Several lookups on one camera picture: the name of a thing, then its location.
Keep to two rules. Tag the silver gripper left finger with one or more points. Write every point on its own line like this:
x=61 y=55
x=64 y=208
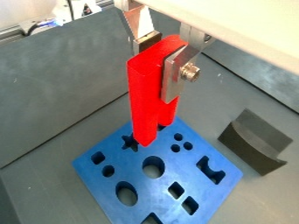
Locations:
x=141 y=32

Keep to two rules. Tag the red square-circle peg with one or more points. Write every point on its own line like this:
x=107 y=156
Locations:
x=144 y=73

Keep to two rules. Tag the aluminium frame rail with cables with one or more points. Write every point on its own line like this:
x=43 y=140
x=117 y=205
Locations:
x=24 y=17

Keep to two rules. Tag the blue shape-sorting block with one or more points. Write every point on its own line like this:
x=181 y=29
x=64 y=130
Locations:
x=172 y=182

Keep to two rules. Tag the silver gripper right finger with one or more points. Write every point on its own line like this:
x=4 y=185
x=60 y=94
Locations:
x=179 y=64

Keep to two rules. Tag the dark grey curved holder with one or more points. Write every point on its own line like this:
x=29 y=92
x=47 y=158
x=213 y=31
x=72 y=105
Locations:
x=255 y=141

